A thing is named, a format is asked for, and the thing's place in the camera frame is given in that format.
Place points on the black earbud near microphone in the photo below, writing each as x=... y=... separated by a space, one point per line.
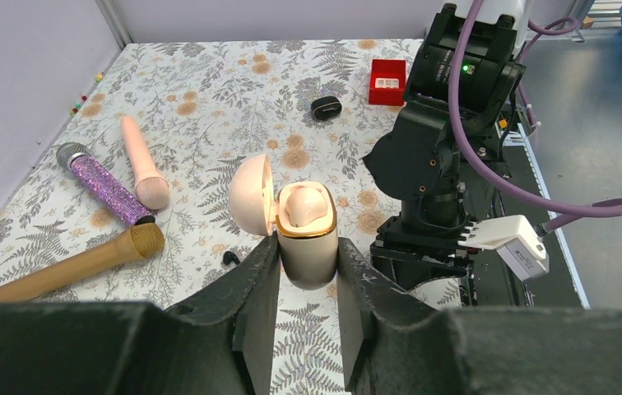
x=230 y=258

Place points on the floral table mat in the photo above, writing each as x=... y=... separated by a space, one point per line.
x=204 y=108

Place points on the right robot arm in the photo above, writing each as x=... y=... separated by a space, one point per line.
x=418 y=161

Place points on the beige charging case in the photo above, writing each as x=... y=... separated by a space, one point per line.
x=309 y=253

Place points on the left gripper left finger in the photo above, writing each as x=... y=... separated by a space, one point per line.
x=217 y=341

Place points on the pink microphone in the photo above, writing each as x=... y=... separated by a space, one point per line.
x=151 y=187

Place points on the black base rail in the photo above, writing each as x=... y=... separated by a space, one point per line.
x=491 y=282

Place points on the red box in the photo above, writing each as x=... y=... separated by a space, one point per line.
x=387 y=82

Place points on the gold microphone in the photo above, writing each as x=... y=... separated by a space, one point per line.
x=138 y=243

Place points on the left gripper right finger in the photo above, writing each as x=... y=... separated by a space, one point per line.
x=392 y=343

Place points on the beige earbud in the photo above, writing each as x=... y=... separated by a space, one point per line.
x=305 y=205

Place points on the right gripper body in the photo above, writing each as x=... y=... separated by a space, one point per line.
x=412 y=258

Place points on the purple glitter microphone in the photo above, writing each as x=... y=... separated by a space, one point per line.
x=76 y=158

